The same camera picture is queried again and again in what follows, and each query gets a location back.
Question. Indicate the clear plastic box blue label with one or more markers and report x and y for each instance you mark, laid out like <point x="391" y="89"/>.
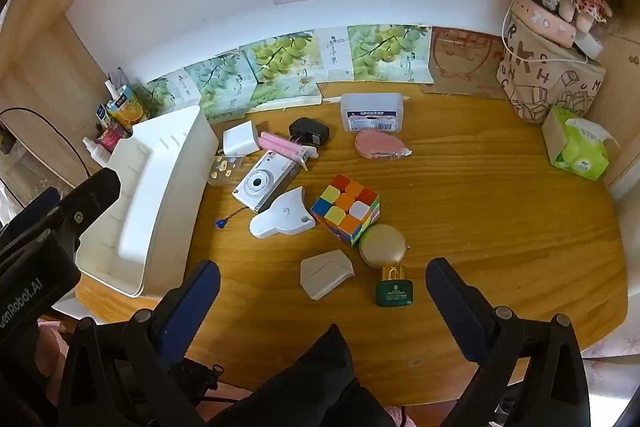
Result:
<point x="372" y="112"/>

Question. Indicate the gold round compact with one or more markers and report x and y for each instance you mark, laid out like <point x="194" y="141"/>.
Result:
<point x="384" y="246"/>

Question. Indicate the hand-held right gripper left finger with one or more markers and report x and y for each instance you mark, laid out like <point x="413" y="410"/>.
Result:
<point x="200" y="297"/>

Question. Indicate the pink long case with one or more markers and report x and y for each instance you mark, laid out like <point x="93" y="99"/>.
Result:
<point x="542" y="19"/>

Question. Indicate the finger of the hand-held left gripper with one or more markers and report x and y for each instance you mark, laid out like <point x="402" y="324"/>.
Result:
<point x="37" y="207"/>
<point x="95" y="194"/>

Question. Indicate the orange juice carton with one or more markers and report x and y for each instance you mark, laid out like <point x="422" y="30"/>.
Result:
<point x="124" y="107"/>

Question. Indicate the white small box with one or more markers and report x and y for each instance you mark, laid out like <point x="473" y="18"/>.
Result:
<point x="590" y="43"/>

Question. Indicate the white compact camera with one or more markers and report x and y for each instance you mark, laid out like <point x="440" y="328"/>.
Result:
<point x="262" y="182"/>

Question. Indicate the black power adapter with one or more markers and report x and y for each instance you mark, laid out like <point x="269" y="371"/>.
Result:
<point x="310" y="132"/>

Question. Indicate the white plastic storage tray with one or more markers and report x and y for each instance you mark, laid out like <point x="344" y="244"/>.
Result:
<point x="150" y="197"/>

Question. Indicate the white lace cloth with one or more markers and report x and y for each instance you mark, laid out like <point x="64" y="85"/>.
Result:
<point x="20" y="177"/>

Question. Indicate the green perfume bottle gold cap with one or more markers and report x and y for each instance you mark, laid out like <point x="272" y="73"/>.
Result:
<point x="395" y="289"/>

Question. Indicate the pink correction tape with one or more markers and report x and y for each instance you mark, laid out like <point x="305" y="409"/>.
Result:
<point x="377" y="143"/>

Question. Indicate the grape print cardboard sheet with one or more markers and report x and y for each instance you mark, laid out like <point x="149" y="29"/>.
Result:
<point x="275" y="62"/>
<point x="387" y="52"/>

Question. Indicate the brown cardboard sheet red print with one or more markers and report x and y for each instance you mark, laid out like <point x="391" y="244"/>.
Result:
<point x="460" y="62"/>

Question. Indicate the white spray bottle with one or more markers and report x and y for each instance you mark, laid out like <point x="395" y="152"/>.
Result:
<point x="95" y="152"/>

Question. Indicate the pink container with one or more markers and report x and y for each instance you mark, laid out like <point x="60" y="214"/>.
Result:
<point x="110" y="138"/>

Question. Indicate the pink hair clip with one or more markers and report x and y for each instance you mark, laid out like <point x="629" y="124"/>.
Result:
<point x="285" y="147"/>

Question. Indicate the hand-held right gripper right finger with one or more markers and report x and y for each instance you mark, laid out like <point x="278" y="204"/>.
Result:
<point x="450" y="307"/>

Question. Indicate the pink floral bedding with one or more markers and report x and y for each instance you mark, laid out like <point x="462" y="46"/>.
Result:
<point x="605" y="347"/>

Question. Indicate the clear sticker box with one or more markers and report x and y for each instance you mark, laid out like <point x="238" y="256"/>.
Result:
<point x="225" y="169"/>

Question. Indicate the green tissue pack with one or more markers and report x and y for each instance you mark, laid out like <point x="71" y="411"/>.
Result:
<point x="575" y="147"/>

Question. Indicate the beige small box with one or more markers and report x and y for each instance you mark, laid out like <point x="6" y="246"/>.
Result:
<point x="325" y="274"/>

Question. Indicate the white charger cube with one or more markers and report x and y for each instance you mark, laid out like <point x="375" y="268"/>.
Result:
<point x="239" y="139"/>

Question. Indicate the colourful puzzle cube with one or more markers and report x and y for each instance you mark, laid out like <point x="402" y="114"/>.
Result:
<point x="345" y="209"/>

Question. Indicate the white plastic dispenser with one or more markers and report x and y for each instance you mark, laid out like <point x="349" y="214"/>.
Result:
<point x="282" y="219"/>

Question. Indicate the letter print fabric bag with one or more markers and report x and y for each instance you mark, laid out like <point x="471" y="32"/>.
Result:
<point x="540" y="77"/>

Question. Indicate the blue white tube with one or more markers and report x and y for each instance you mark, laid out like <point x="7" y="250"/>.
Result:
<point x="103" y="114"/>

